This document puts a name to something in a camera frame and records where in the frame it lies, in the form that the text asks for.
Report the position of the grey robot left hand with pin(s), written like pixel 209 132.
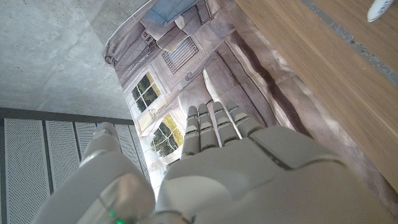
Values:
pixel 248 180

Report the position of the white toy plane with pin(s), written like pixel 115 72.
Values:
pixel 377 9

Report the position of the printed living room backdrop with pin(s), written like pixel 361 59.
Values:
pixel 202 77

